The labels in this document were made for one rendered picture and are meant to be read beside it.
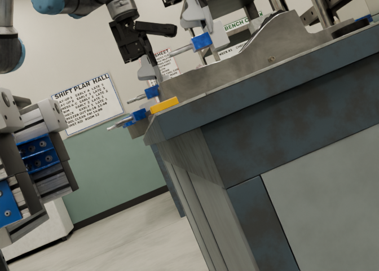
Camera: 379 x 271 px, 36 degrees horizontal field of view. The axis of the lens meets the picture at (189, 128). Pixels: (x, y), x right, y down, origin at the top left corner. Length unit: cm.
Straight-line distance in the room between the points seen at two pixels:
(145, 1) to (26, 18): 178
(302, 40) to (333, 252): 73
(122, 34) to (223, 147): 85
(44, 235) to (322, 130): 735
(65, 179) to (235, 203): 95
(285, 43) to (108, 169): 740
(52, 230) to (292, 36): 681
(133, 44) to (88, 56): 729
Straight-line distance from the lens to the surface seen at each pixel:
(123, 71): 877
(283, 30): 144
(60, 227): 800
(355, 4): 220
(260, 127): 78
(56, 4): 153
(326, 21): 242
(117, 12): 157
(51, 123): 167
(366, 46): 82
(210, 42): 128
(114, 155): 871
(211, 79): 139
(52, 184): 168
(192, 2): 128
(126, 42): 155
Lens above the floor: 77
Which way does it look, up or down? level
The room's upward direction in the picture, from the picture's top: 23 degrees counter-clockwise
